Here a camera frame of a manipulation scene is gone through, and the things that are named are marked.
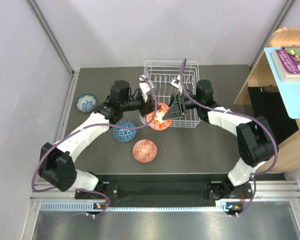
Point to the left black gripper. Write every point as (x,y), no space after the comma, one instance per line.
(147,106)

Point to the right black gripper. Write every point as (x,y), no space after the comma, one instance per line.
(177,108)

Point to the red floral bowl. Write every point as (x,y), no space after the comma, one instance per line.
(158,123)

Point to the white wire dish rack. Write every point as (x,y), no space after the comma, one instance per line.
(161,73)

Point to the blue triangle pattern bowl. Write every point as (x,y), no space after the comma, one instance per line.
(125,134)

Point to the blue white floral bowl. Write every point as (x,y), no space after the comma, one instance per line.
(86,102)

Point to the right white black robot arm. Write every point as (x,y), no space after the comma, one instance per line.
(255,139)

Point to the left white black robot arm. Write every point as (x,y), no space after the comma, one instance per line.
(57,161)

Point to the red geometric pattern bowl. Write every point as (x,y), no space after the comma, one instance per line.
(144,151)

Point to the wooden side cabinet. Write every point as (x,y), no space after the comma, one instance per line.
(261,92)

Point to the light blue shelf board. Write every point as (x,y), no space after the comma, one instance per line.
(289,91)

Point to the purple green book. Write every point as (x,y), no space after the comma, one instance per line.
(287,63)

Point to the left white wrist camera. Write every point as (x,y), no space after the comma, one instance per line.
(146,89)

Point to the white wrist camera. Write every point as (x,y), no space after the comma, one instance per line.
(176,83)
(146,89)

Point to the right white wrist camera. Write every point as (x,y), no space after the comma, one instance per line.
(176,83)

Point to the black mounting base rail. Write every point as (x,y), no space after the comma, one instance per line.
(166,190)

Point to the grey slotted cable duct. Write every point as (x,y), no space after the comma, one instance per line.
(96,206)

